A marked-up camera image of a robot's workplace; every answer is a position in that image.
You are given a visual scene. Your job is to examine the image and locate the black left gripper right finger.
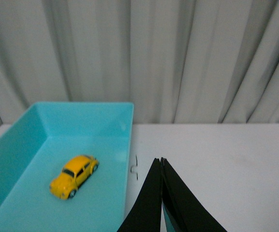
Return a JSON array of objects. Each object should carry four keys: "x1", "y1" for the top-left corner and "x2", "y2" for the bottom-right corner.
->
[{"x1": 161, "y1": 158, "x2": 226, "y2": 232}]

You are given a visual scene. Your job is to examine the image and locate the small bent metal wire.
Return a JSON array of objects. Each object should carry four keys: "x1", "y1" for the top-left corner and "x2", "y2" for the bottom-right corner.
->
[{"x1": 131, "y1": 155, "x2": 139, "y2": 181}]

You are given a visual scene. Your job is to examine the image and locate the turquoise plastic storage bin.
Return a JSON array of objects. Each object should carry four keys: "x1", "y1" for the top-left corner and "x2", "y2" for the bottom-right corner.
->
[{"x1": 0, "y1": 102, "x2": 134, "y2": 232}]

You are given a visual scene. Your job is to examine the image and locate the grey curtain backdrop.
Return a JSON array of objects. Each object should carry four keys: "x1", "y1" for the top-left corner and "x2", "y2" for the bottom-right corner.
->
[{"x1": 0, "y1": 0, "x2": 279, "y2": 125}]

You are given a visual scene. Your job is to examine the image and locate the yellow beetle toy car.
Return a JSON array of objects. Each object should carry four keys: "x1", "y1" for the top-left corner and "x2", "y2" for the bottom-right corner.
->
[{"x1": 49, "y1": 155, "x2": 100, "y2": 200}]

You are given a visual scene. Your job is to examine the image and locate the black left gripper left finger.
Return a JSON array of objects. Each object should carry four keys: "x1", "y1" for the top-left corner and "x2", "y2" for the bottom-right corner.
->
[{"x1": 118, "y1": 158, "x2": 162, "y2": 232}]

